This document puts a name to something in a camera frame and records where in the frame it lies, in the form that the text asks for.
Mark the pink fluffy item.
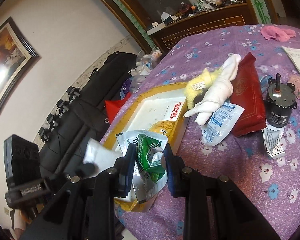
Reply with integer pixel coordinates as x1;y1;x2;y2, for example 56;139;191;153
287;75;300;100

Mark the purple bag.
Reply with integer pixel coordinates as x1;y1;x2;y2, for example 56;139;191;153
119;79;133;101

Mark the red bag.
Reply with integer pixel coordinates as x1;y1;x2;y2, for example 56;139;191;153
104;90;133;124

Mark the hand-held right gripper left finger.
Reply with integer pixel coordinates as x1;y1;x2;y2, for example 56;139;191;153
20;144;137;240

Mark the clear plastic bag with bottle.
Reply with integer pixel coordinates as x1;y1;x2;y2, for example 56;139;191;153
140;49;163;70

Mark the black sofa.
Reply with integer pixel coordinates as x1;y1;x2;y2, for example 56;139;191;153
37;52;140;180

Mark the yellow plastic packet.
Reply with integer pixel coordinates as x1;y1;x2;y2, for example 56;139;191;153
146;120;177;137

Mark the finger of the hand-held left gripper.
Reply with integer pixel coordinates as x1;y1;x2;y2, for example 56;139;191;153
78;162;97;179

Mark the pink cloth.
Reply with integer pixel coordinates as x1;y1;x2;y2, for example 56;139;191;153
261;25;297;42

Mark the green and white foil packet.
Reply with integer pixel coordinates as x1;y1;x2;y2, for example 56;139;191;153
116;129;168;204

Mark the black clamp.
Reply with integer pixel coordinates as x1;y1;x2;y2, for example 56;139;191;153
38;127;52;140
55;99;70;112
46;113;60;128
66;86;81;98

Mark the blue printed desiccant packet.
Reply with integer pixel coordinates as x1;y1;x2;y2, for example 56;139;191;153
201;102;245;146

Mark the dark wooden cabinet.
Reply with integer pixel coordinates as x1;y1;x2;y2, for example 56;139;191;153
82;0;265;55

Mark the plain white soft packet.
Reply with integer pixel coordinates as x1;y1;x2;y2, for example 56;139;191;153
83;140;122;172

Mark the framed wall picture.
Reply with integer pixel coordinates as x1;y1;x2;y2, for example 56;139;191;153
0;17;39;113

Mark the dark red packet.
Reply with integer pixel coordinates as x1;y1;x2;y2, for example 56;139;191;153
230;52;267;137

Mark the yellow towel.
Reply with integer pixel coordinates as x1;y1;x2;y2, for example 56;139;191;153
184;70;224;109

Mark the white towel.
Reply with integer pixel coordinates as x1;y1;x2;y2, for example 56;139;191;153
184;54;242;125

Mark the clutter pile on cabinet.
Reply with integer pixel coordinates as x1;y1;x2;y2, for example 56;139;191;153
146;0;248;29

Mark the yellow taped cardboard box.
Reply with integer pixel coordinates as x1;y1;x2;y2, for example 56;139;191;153
100;81;190;213

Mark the small white printed packet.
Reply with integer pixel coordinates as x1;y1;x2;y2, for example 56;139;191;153
262;127;287;158

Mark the black electric motor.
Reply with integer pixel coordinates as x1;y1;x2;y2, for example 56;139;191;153
264;73;299;128

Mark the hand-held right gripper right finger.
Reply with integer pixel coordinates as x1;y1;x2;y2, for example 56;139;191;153
162;144;282;240

